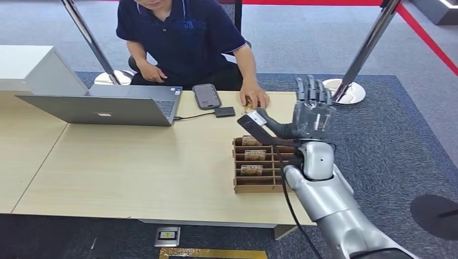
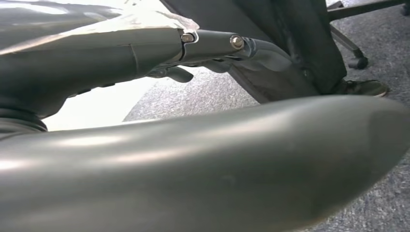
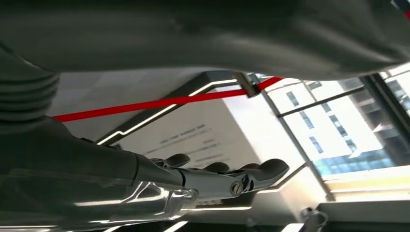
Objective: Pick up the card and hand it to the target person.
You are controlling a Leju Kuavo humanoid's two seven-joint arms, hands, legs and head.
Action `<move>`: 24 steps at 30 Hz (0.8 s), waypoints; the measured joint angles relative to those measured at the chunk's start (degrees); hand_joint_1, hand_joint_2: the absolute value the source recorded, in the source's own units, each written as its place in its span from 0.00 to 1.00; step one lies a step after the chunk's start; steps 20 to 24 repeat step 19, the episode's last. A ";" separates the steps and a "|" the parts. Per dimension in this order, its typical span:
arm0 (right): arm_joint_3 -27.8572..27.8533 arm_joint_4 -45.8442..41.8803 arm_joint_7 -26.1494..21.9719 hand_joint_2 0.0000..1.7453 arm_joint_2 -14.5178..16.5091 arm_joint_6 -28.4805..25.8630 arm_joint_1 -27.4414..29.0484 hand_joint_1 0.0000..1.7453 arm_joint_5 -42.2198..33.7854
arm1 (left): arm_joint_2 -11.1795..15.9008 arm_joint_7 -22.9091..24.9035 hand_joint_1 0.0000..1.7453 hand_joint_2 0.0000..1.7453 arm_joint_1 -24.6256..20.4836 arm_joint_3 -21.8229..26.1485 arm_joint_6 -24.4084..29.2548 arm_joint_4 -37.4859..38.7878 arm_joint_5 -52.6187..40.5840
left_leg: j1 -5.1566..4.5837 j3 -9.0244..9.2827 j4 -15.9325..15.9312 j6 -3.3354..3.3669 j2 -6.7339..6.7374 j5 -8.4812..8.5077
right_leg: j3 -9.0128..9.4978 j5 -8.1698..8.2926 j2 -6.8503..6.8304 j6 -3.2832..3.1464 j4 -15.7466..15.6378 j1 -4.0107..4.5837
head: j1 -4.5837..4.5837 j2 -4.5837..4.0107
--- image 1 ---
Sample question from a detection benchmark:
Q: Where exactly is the person's right hand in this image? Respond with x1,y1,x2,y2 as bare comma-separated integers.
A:
140,64,169,84

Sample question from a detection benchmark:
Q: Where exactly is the black wrist camera with pale box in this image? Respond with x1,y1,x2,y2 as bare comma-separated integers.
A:
236,110,304,148

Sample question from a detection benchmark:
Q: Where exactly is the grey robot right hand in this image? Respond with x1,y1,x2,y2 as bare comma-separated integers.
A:
256,74,338,141

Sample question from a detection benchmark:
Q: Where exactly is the person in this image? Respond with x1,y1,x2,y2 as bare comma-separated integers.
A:
116,0,271,110

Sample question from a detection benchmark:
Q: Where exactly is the grey block with light strip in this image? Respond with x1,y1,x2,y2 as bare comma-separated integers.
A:
409,0,458,26

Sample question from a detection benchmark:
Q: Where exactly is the black smartphone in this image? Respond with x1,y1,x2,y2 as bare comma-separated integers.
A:
191,83,223,111

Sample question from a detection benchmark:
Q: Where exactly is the brown wooden card holder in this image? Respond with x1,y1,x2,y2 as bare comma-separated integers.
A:
232,136,300,194

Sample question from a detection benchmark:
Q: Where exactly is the grey laptop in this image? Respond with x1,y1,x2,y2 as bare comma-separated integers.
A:
15,84,183,128

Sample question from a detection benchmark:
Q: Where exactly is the white cabinet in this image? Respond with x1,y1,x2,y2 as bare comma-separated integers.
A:
0,45,89,97

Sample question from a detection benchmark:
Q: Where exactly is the silver floor socket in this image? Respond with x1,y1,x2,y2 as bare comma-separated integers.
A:
154,226,181,248

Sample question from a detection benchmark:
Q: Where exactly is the black round base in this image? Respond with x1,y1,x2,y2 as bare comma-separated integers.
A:
410,194,458,241

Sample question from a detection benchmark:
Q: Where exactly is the small black external drive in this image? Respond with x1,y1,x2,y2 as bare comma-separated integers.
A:
214,106,237,119

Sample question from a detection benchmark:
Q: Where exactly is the chrome stanchion post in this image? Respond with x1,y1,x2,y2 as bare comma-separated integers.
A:
59,0,136,86
322,0,403,106

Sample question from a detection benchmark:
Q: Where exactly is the black drive cable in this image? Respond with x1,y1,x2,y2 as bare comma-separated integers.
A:
173,112,216,121

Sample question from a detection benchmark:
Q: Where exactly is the red barrier belt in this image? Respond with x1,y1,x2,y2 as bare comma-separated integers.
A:
395,3,458,78
241,0,383,6

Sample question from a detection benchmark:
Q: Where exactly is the gold floor tape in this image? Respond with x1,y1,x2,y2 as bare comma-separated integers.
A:
159,247,268,259

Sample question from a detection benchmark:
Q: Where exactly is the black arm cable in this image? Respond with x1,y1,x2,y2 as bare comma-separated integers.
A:
274,146,324,259

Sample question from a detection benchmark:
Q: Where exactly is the person's left hand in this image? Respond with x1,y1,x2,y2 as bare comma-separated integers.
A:
238,84,271,111

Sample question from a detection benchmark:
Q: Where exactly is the black office chair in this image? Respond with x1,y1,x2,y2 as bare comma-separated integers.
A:
127,0,253,73

